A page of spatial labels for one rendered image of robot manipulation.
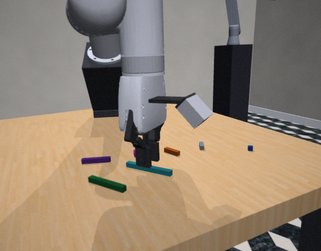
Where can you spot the turquoise rod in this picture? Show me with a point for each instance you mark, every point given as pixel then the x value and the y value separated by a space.
pixel 153 169

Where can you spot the purple rod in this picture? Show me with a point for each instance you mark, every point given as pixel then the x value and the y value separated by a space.
pixel 92 160

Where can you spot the orange rod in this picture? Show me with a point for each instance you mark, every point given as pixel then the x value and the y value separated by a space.
pixel 171 151

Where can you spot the dark green rod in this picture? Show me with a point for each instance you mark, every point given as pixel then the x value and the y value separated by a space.
pixel 107 183

